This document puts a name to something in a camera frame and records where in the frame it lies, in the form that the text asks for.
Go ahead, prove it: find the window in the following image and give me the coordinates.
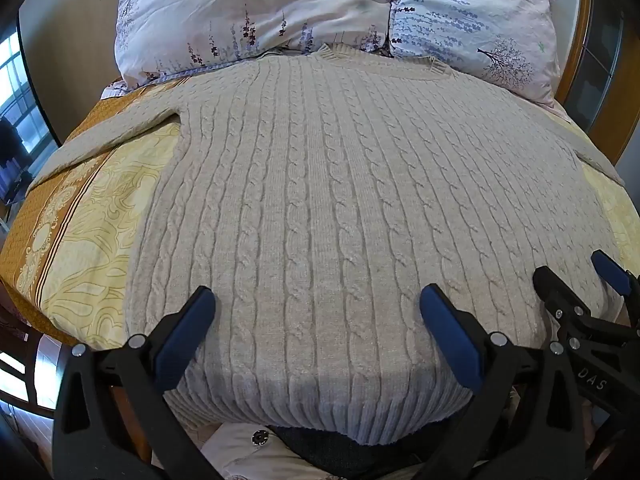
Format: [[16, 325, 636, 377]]
[[0, 30, 53, 161]]

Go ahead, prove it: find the pink floral pillow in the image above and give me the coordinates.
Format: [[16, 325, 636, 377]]
[[100, 0, 398, 101]]

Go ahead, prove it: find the wooden bed headboard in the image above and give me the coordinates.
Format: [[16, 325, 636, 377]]
[[545, 0, 640, 166]]

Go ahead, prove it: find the person's white jacket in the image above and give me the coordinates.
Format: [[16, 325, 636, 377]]
[[197, 422, 351, 480]]

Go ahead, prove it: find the dark cloth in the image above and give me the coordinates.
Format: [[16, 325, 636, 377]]
[[0, 115, 33, 203]]

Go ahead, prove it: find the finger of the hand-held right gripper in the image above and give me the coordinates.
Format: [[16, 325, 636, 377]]
[[532, 266, 595, 332], [591, 249, 640, 307]]

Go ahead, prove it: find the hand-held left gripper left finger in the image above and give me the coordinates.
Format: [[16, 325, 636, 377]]
[[52, 286, 217, 480]]

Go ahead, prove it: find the beige cable knit sweater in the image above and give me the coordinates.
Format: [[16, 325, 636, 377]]
[[25, 42, 626, 448]]

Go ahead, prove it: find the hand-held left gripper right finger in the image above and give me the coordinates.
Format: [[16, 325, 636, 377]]
[[419, 284, 587, 480]]

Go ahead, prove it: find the person's dark inner garment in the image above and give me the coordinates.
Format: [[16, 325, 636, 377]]
[[267, 424, 426, 477]]

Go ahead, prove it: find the tree print pillow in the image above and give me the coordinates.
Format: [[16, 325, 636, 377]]
[[387, 0, 568, 117]]

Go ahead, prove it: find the yellow patterned bed sheet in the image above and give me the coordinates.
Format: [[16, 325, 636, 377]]
[[0, 75, 640, 356]]

